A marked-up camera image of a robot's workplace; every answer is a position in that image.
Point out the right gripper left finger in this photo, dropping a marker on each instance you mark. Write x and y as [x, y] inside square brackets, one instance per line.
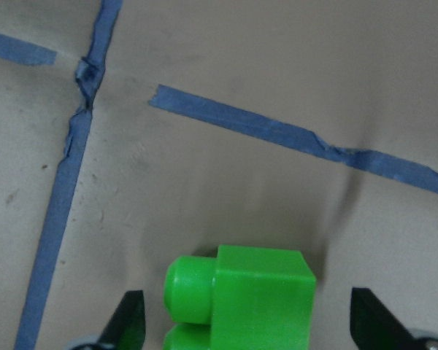
[126, 328]

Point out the green toy block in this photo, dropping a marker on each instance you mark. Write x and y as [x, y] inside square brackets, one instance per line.
[243, 298]

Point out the brown paper table cover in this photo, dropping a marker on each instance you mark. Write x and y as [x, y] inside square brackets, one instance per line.
[154, 185]

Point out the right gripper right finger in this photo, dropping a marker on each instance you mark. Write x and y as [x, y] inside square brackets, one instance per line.
[373, 326]

